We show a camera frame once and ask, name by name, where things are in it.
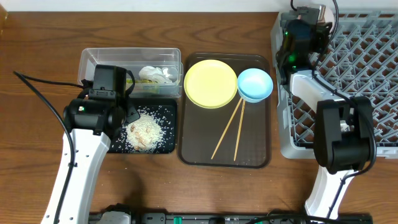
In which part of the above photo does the pile of rice leftovers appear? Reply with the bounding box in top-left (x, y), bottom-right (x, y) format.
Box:
top-left (119, 105), bottom-right (175, 153)

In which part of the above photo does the green snack wrapper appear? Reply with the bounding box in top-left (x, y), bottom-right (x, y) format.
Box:
top-left (126, 78), bottom-right (159, 84)

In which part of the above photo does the white tissue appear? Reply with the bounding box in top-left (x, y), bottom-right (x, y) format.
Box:
top-left (139, 66), bottom-right (172, 83)

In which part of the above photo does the light blue bowl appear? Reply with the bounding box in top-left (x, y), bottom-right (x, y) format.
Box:
top-left (237, 68), bottom-right (274, 103)

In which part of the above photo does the yellow plate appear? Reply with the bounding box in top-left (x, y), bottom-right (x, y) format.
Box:
top-left (184, 59), bottom-right (238, 109)

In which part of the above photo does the white bowl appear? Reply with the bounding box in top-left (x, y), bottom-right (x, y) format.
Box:
top-left (318, 4), bottom-right (335, 33)

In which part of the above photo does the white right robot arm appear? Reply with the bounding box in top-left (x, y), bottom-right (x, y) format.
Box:
top-left (275, 19), bottom-right (377, 219)

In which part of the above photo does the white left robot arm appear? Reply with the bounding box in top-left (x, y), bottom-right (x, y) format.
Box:
top-left (42, 98), bottom-right (139, 223)

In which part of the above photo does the black food waste tray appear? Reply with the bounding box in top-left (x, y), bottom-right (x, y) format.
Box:
top-left (107, 97), bottom-right (178, 154)

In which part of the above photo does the clear plastic waste bin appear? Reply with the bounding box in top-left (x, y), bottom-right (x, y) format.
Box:
top-left (78, 47), bottom-right (183, 98)

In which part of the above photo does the grey dishwasher rack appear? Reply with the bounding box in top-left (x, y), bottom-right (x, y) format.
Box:
top-left (277, 11), bottom-right (397, 159)

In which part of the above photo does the brown serving tray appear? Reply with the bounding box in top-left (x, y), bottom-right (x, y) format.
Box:
top-left (177, 52), bottom-right (272, 169)

